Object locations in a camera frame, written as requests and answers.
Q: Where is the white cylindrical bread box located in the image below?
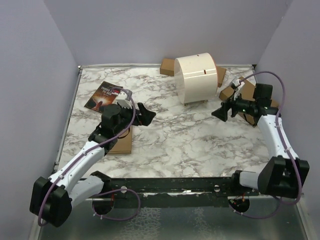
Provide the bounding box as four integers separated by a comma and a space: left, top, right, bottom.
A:
174, 52, 218, 105

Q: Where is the closed brown cardboard box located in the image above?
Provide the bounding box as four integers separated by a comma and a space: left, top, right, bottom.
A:
219, 79, 279, 127

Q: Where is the dark paperback book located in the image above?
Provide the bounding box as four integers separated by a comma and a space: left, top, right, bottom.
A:
84, 81, 122, 114

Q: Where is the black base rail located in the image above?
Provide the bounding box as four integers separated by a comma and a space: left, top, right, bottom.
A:
92, 171, 259, 209

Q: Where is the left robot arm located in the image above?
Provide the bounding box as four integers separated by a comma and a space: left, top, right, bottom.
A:
29, 102, 156, 227

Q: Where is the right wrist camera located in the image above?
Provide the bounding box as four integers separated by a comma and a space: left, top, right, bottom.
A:
229, 76, 245, 100

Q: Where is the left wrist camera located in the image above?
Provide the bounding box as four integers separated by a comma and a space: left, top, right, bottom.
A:
114, 89, 132, 109

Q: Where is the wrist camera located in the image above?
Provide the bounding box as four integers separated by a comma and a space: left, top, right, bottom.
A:
114, 89, 132, 109
229, 76, 245, 100

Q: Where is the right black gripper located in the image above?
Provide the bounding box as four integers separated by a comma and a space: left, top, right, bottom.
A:
212, 89, 257, 121

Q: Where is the brown cardboard piece behind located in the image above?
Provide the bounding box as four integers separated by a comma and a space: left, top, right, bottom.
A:
216, 66, 227, 88

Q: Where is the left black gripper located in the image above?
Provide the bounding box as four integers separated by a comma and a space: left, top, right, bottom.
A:
114, 102, 156, 135

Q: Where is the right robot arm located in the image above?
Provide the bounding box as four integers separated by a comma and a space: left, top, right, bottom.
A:
211, 79, 310, 199

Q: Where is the small brown box behind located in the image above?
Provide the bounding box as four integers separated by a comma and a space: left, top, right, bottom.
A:
159, 58, 175, 77

